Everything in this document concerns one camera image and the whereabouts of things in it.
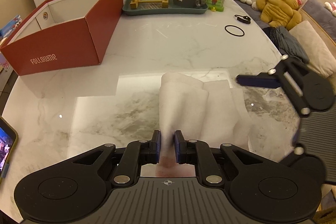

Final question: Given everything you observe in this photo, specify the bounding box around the white printed shopping bag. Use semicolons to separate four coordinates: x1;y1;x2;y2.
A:
141;72;253;177

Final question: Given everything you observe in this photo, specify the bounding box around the beige cushion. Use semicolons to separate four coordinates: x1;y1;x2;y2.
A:
289;20;335;79

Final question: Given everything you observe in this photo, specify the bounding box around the dark blue folded cloth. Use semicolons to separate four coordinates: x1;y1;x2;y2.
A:
262;26;310;64

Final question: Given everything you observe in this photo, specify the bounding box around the small black clip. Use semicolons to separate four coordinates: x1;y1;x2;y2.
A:
235;14;251;24

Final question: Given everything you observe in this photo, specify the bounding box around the yellow muscular cat plush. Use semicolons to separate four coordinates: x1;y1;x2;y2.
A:
256;0;302;31

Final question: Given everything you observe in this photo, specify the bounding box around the pink white plush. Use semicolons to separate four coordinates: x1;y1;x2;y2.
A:
324;2;336;17

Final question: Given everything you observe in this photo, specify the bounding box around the smartphone in green case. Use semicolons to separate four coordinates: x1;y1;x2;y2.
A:
0;117;19;181

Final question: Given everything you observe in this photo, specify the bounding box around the red cardboard box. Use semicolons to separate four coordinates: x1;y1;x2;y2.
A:
1;0;123;76

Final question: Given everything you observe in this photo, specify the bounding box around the teal dish tray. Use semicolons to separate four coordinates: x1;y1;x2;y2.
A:
122;0;209;17

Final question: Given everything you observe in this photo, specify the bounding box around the black rubber ring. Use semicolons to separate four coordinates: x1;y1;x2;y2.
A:
224;24;245;37

